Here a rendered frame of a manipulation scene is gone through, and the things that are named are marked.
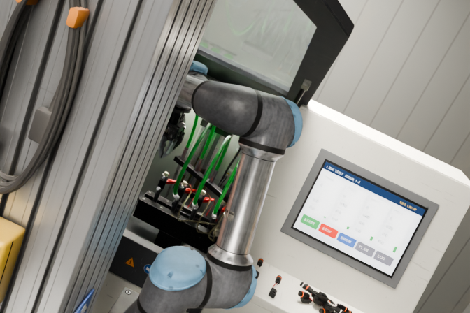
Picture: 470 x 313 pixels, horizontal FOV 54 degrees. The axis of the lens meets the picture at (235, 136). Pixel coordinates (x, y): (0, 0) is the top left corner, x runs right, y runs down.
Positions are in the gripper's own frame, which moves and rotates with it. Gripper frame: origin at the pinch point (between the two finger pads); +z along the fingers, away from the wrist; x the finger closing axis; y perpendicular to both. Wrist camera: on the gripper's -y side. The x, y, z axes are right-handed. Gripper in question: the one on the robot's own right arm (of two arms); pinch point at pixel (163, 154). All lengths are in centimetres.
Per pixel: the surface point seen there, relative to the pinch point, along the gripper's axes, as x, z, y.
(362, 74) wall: 67, -41, -168
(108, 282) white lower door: 2.4, 47.6, 15.0
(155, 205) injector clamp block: 3.3, 24.2, -7.2
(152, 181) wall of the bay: -9, 32, -39
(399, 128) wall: 106, -18, -170
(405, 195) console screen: 85, -20, -17
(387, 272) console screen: 92, 7, -11
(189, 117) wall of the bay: -4.1, -3.4, -38.9
